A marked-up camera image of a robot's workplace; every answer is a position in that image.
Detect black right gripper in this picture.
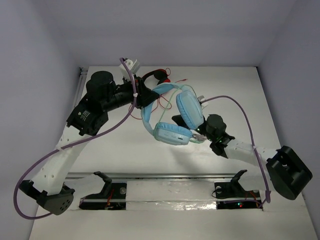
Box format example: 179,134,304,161
172,106,215,142

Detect light blue headphones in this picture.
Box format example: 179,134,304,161
140,83,205,146

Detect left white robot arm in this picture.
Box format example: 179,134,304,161
13,71,160,219

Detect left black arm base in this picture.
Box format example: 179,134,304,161
79,171,127,211

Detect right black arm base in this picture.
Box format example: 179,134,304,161
211,170,265,210

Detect red black headphones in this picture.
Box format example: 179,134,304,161
142,69,171,85

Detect white foam front board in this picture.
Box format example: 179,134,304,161
27,178,316,240

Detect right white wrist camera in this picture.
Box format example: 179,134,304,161
197,95,208,110

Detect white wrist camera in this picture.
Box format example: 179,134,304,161
197,95,208,110
119,58,140,79

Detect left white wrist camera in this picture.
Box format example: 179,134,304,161
119,58,140,79

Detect aluminium left side rail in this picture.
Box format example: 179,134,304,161
72,67,89,109

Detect aluminium rail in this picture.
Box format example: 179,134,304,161
64,172,271,180
72,67,89,109

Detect aluminium front rail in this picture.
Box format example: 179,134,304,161
64,172,271,180

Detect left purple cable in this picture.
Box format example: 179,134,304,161
13,57,140,220

